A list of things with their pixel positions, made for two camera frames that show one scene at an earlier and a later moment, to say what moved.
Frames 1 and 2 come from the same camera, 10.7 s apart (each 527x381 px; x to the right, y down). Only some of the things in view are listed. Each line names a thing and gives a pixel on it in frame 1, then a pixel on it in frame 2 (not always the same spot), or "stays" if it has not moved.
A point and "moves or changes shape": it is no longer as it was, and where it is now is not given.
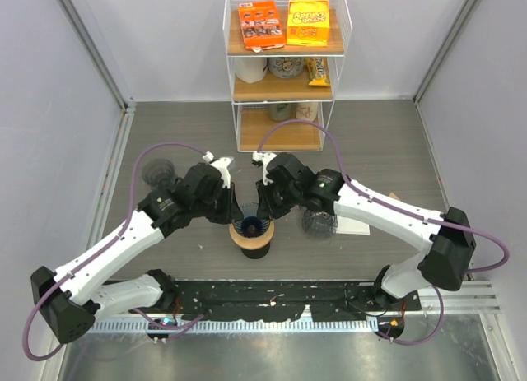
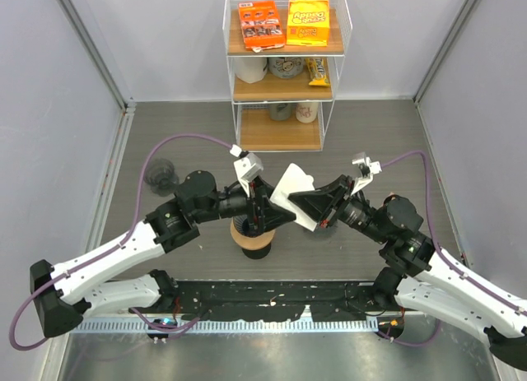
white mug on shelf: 251,69 stays
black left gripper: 233,211 -> 269,215
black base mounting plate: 269,301 stays
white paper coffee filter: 351,226 moves or changes shape
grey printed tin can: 286,67 stays
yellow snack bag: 308,20 stays
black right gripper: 266,210 -> 324,203
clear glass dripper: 160,174 stays
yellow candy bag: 319,72 stays
